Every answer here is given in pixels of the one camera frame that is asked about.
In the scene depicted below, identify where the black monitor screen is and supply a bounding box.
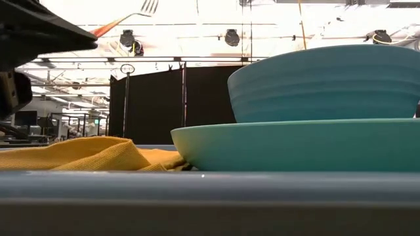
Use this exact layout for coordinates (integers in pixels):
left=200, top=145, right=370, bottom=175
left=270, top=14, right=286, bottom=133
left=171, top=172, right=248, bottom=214
left=14, top=110, right=38, bottom=127

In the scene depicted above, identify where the yellow cloth napkin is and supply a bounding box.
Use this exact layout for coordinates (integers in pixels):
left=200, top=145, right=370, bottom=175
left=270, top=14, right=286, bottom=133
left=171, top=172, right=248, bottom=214
left=0, top=136, right=193, bottom=172

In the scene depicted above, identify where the blue plastic tray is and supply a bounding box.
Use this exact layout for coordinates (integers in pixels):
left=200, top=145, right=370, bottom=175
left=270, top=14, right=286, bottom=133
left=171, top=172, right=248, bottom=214
left=0, top=144, right=420, bottom=207

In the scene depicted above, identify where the red and black hanging reel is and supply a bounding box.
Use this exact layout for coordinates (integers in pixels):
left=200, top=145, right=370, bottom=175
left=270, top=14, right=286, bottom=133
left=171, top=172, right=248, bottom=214
left=129, top=39, right=145, bottom=57

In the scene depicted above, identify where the pole with round sign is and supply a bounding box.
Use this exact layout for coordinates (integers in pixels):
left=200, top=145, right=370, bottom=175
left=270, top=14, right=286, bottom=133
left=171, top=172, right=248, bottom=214
left=119, top=63, right=136, bottom=128

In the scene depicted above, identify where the black ceiling cable reel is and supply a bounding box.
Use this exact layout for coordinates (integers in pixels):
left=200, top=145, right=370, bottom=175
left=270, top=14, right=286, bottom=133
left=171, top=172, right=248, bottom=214
left=224, top=28, right=241, bottom=47
left=119, top=29, right=137, bottom=48
left=371, top=29, right=393, bottom=47

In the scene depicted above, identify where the yellow cable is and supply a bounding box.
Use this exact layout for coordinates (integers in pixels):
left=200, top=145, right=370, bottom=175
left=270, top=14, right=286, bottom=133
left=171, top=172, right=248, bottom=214
left=297, top=0, right=307, bottom=50

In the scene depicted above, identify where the teal bowl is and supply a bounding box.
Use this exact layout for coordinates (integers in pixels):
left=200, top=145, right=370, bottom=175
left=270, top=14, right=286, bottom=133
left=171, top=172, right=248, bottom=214
left=227, top=44, right=420, bottom=124

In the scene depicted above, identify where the black partition screen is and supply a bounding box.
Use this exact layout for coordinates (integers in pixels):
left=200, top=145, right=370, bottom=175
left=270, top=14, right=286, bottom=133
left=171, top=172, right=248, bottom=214
left=108, top=64, right=245, bottom=146

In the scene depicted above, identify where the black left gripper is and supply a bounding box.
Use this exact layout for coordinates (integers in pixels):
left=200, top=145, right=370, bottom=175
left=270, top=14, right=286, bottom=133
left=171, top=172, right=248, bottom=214
left=0, top=0, right=99, bottom=121

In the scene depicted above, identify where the orange-handled fork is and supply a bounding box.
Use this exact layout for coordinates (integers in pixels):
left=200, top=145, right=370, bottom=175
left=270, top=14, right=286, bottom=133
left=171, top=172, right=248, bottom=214
left=89, top=0, right=160, bottom=39

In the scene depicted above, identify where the horizontal overhead rail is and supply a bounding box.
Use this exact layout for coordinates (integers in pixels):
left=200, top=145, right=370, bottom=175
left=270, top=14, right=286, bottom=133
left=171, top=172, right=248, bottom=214
left=31, top=56, right=268, bottom=64

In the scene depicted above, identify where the teal plate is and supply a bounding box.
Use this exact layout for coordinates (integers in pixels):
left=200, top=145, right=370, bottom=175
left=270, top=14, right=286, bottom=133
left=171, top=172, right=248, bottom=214
left=170, top=117, right=420, bottom=172

